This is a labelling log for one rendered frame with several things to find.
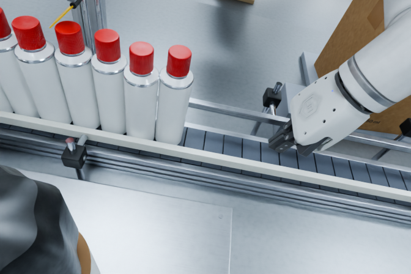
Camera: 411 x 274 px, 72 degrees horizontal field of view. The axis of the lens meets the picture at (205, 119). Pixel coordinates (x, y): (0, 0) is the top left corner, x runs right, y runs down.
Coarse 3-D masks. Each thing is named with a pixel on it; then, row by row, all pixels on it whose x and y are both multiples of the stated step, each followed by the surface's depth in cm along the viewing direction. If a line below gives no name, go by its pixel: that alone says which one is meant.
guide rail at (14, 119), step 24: (0, 120) 47; (24, 120) 47; (48, 120) 48; (120, 144) 49; (144, 144) 48; (168, 144) 49; (240, 168) 51; (264, 168) 50; (288, 168) 50; (360, 192) 52; (384, 192) 51; (408, 192) 52
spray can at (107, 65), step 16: (96, 32) 38; (112, 32) 39; (96, 48) 39; (112, 48) 38; (96, 64) 40; (112, 64) 40; (96, 80) 42; (112, 80) 41; (112, 96) 44; (112, 112) 46; (112, 128) 50
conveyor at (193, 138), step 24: (96, 144) 50; (192, 144) 54; (216, 144) 55; (240, 144) 56; (264, 144) 58; (216, 168) 52; (312, 168) 56; (336, 168) 57; (360, 168) 58; (384, 168) 59; (336, 192) 54
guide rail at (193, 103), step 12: (204, 108) 51; (216, 108) 50; (228, 108) 51; (240, 108) 51; (264, 120) 51; (276, 120) 51; (288, 120) 52; (372, 144) 53; (384, 144) 53; (396, 144) 53; (408, 144) 53
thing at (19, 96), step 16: (0, 16) 37; (0, 32) 38; (0, 48) 39; (0, 64) 41; (16, 64) 42; (0, 80) 43; (16, 80) 43; (16, 96) 46; (16, 112) 49; (32, 112) 49
